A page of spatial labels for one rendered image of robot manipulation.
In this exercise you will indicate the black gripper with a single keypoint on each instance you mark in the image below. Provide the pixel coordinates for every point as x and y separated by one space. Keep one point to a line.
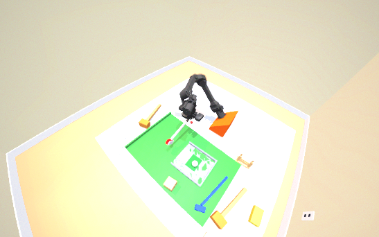
198 116

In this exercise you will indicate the blue putter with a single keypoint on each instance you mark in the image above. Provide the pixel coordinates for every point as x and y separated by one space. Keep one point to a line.
201 208

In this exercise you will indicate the green flat mat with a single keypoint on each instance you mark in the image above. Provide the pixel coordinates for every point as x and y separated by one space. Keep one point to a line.
151 152

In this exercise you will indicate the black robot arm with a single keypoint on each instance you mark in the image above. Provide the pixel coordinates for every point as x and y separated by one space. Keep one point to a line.
190 103

